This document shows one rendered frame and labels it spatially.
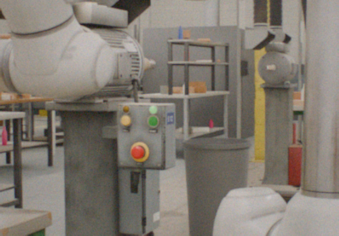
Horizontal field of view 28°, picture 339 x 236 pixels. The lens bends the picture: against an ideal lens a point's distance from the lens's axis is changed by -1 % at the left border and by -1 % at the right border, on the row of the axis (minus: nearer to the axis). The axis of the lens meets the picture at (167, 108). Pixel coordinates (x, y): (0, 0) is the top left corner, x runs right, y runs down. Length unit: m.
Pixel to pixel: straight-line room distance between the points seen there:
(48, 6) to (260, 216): 0.63
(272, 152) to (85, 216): 3.36
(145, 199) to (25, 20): 1.40
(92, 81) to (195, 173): 3.82
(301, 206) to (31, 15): 0.60
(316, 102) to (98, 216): 1.28
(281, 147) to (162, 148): 3.56
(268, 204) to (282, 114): 4.19
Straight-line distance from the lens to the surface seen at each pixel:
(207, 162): 4.78
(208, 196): 4.83
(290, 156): 5.57
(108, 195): 2.37
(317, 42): 1.28
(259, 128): 9.39
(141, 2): 2.85
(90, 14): 2.25
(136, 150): 2.09
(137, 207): 2.37
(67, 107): 2.32
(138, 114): 2.10
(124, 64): 2.31
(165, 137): 2.09
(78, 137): 2.40
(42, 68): 1.06
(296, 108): 6.45
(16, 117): 5.58
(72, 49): 1.05
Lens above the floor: 1.22
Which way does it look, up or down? 3 degrees down
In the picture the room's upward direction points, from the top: straight up
